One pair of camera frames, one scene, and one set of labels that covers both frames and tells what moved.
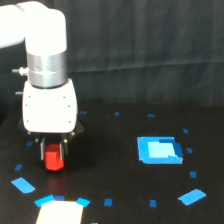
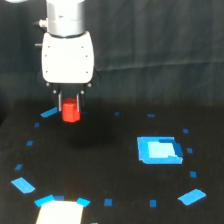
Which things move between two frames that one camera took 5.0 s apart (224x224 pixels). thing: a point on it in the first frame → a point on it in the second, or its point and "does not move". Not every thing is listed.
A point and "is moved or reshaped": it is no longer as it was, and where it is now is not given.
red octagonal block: (53, 157) is moved or reshaped
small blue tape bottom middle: (108, 202) does not move
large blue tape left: (23, 185) does not move
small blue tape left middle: (29, 142) does not move
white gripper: (51, 111) → (68, 60)
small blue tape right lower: (193, 174) does not move
